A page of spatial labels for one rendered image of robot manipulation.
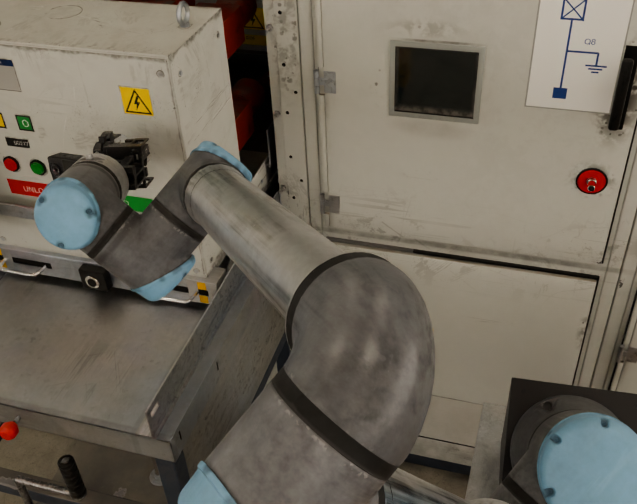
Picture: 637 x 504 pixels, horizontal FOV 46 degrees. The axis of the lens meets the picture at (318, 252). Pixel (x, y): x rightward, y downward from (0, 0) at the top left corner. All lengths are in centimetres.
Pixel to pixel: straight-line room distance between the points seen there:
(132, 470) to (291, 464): 167
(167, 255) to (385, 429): 59
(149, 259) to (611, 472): 67
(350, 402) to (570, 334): 135
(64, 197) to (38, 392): 55
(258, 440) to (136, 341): 100
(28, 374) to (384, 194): 81
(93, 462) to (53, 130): 107
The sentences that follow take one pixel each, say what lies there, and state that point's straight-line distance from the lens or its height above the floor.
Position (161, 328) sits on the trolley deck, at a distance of 155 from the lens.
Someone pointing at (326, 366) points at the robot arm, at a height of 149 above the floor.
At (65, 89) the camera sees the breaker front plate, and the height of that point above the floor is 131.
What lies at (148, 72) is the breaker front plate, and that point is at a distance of 131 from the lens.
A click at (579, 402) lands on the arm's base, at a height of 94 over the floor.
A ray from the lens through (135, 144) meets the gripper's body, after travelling 126.
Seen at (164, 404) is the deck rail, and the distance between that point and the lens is 138.
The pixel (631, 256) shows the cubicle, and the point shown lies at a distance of 173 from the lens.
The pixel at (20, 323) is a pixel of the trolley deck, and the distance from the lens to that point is 166.
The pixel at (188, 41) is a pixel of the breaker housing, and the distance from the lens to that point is 135.
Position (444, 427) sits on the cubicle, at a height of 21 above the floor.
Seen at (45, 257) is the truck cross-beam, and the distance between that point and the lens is 169.
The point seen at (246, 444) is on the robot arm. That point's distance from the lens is 56.
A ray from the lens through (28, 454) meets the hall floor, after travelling 257.
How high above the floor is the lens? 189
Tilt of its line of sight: 38 degrees down
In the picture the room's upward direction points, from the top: 3 degrees counter-clockwise
